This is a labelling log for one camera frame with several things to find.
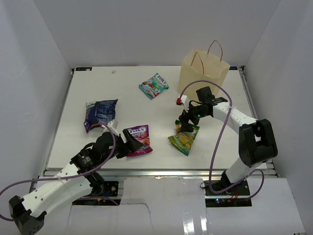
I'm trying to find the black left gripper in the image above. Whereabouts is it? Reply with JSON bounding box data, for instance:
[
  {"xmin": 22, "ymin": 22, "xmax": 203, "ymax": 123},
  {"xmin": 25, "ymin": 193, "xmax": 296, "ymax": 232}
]
[{"xmin": 102, "ymin": 129, "xmax": 143, "ymax": 162}]

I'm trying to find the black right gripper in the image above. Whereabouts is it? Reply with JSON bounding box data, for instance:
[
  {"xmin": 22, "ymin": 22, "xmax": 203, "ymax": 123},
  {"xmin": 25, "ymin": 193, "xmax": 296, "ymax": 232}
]
[{"xmin": 179, "ymin": 101, "xmax": 209, "ymax": 133}]

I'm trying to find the purple Fox's candy bag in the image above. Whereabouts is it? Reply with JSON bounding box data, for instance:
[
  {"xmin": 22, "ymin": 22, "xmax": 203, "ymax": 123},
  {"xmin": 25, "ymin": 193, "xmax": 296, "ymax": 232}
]
[{"xmin": 127, "ymin": 125, "xmax": 153, "ymax": 157}]

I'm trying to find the green Fox's candy bag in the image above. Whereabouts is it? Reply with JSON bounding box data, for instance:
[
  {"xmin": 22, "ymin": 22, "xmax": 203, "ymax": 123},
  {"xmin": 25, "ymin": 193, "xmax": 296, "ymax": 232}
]
[{"xmin": 168, "ymin": 120, "xmax": 200, "ymax": 156}]

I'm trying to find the teal Fox's candy bag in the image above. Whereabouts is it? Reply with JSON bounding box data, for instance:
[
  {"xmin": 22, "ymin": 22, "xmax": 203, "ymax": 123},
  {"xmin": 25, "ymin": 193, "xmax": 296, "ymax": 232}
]
[{"xmin": 138, "ymin": 73, "xmax": 169, "ymax": 99}]

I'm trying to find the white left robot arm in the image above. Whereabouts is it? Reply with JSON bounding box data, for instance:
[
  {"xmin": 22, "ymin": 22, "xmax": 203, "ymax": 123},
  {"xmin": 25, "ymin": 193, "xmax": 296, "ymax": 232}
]
[{"xmin": 9, "ymin": 129, "xmax": 143, "ymax": 235}]

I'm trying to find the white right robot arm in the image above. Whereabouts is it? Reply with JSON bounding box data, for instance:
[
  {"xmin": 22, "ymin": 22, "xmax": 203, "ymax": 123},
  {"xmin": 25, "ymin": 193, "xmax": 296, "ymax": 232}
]
[{"xmin": 176, "ymin": 86, "xmax": 278, "ymax": 195}]

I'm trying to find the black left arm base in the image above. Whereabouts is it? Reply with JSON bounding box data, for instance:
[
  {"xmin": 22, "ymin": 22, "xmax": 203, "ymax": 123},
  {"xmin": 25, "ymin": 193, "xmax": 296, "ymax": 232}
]
[{"xmin": 72, "ymin": 171, "xmax": 120, "ymax": 206}]

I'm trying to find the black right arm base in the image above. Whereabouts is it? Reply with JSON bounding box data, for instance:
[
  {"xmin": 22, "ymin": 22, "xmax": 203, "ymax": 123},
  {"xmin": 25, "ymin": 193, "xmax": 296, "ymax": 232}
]
[{"xmin": 200, "ymin": 181, "xmax": 252, "ymax": 208}]

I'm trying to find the dark blue snack bag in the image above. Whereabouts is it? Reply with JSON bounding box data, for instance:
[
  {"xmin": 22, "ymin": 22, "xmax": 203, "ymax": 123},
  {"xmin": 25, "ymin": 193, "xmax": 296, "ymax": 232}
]
[{"xmin": 84, "ymin": 99, "xmax": 118, "ymax": 133}]

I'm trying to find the beige paper bag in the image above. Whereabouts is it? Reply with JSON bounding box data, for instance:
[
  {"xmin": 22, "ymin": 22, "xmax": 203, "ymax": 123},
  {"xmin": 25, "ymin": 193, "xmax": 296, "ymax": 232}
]
[{"xmin": 177, "ymin": 40, "xmax": 230, "ymax": 101}]

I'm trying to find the blue label sticker left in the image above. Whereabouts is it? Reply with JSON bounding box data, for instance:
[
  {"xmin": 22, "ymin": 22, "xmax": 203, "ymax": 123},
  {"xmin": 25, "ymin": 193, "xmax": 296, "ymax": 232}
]
[{"xmin": 75, "ymin": 67, "xmax": 92, "ymax": 71}]

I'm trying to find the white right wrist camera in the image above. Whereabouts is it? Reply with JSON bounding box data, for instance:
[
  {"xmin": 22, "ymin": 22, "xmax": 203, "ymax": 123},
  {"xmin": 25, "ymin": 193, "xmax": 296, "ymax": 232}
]
[{"xmin": 176, "ymin": 95, "xmax": 189, "ymax": 109}]

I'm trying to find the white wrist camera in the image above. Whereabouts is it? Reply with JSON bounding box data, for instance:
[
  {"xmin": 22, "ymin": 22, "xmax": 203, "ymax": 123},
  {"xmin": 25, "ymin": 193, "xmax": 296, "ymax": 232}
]
[
  {"xmin": 176, "ymin": 95, "xmax": 189, "ymax": 109},
  {"xmin": 100, "ymin": 119, "xmax": 118, "ymax": 136}
]

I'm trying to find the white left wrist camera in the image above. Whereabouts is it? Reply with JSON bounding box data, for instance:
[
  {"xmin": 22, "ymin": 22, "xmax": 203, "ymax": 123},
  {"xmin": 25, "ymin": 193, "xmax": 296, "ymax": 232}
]
[{"xmin": 100, "ymin": 119, "xmax": 118, "ymax": 136}]

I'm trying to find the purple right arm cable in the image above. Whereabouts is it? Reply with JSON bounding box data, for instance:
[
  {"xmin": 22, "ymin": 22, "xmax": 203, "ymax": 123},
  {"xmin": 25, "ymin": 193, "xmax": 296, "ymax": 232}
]
[{"xmin": 179, "ymin": 80, "xmax": 265, "ymax": 202}]

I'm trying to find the aluminium table front rail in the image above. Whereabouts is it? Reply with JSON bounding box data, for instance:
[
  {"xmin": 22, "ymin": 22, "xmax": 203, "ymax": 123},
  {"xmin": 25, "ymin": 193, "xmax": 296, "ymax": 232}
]
[{"xmin": 44, "ymin": 169, "xmax": 277, "ymax": 177}]

